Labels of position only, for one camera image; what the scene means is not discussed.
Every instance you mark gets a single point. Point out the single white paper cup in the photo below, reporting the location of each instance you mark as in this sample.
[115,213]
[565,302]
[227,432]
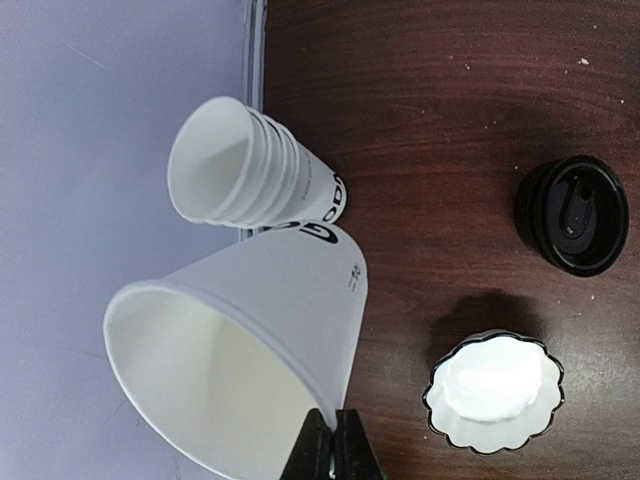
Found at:
[225,357]

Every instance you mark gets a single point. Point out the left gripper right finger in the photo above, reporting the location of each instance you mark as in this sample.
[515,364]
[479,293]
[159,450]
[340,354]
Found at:
[353,456]

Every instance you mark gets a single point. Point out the stack of black lids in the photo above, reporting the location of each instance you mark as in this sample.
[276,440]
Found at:
[574,213]

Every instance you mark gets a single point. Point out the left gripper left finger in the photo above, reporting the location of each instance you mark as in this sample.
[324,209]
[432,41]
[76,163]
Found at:
[310,457]

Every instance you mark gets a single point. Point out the stack of white paper cups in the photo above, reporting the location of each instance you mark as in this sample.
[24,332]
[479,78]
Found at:
[231,165]

